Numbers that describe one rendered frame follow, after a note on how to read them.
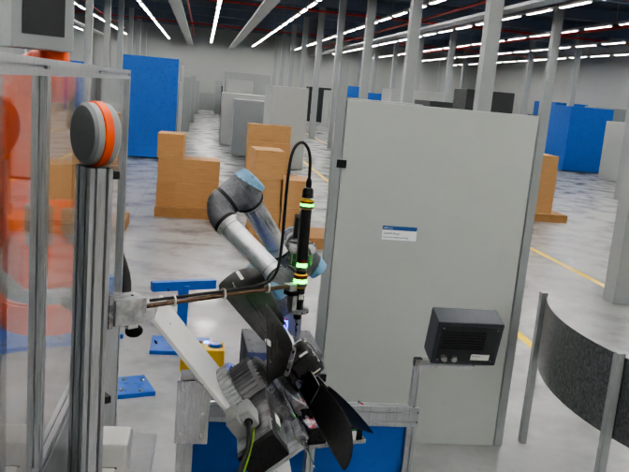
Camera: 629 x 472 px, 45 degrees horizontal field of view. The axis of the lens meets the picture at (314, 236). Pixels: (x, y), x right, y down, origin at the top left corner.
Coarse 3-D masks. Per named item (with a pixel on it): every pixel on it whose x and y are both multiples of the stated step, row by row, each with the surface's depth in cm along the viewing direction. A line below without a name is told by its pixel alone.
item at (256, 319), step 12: (228, 276) 238; (252, 276) 246; (228, 300) 234; (240, 300) 237; (252, 300) 240; (264, 300) 243; (240, 312) 235; (252, 312) 238; (264, 312) 240; (276, 312) 243; (252, 324) 236; (264, 324) 239; (264, 336) 237
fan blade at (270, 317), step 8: (272, 312) 216; (272, 320) 214; (272, 328) 213; (280, 328) 219; (272, 336) 212; (280, 336) 218; (288, 336) 225; (272, 344) 211; (280, 344) 217; (288, 344) 225; (272, 352) 211; (280, 352) 218; (288, 352) 226; (272, 360) 211; (280, 360) 218; (288, 360) 227; (272, 368) 211; (280, 368) 220; (272, 376) 213
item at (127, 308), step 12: (120, 300) 198; (132, 300) 199; (144, 300) 202; (108, 312) 197; (120, 312) 198; (132, 312) 200; (144, 312) 203; (108, 324) 198; (120, 324) 198; (132, 324) 201
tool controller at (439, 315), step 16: (432, 320) 291; (448, 320) 285; (464, 320) 286; (480, 320) 288; (496, 320) 289; (432, 336) 290; (448, 336) 286; (464, 336) 287; (480, 336) 287; (496, 336) 288; (432, 352) 289; (448, 352) 290; (464, 352) 290; (480, 352) 291; (496, 352) 292
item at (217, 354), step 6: (210, 342) 285; (222, 342) 287; (210, 348) 278; (216, 348) 279; (222, 348) 280; (210, 354) 277; (216, 354) 278; (222, 354) 278; (180, 360) 277; (216, 360) 278; (222, 360) 278; (180, 366) 277; (186, 366) 277
